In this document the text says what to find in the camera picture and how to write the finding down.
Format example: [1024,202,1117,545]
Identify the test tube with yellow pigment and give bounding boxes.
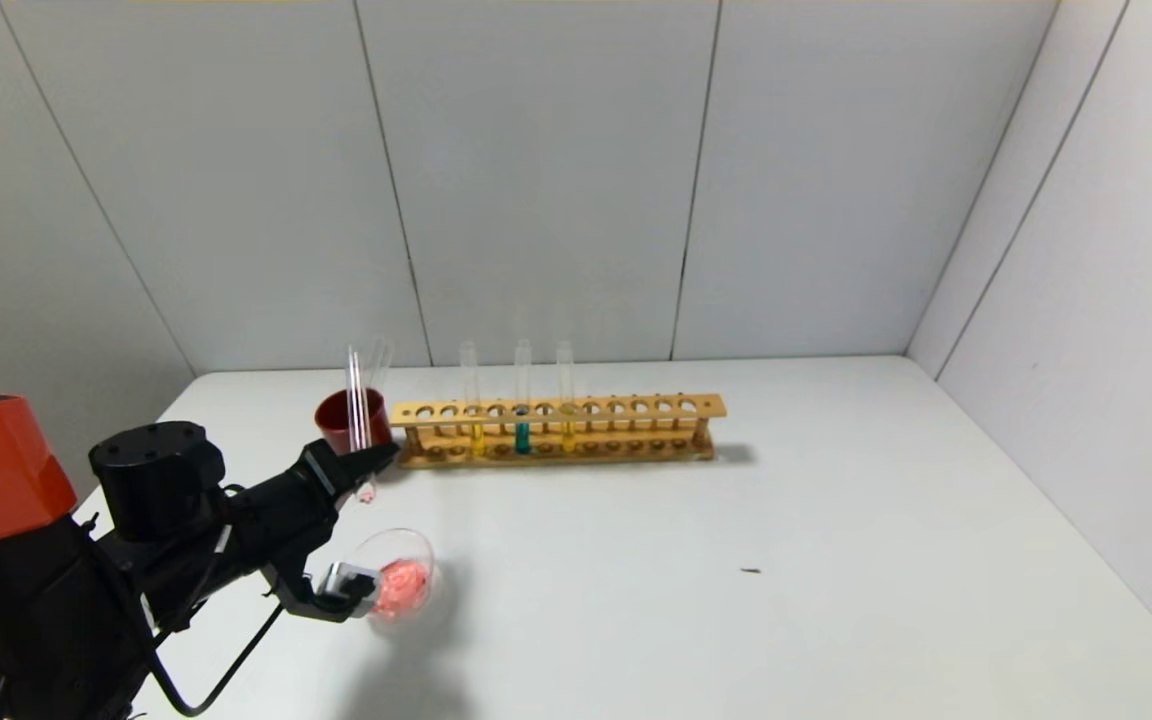
[460,342,487,457]
[556,340,577,453]

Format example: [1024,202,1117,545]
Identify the test tube with red pigment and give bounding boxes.
[347,345,379,504]

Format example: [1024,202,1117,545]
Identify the empty clear test tube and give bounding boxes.
[366,338,397,393]

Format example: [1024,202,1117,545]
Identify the grey and black wrist camera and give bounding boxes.
[271,560,382,623]

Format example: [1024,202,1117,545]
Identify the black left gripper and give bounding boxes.
[230,438,401,570]

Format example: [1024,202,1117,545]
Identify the dark red cup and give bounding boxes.
[314,388,395,471]

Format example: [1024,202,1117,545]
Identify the clear glass beaker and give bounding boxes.
[351,528,437,633]

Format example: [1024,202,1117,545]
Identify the test tube with teal pigment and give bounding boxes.
[514,338,534,456]

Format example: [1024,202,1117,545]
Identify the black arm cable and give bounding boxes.
[141,600,287,717]

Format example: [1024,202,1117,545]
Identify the wooden test tube rack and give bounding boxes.
[391,393,727,470]

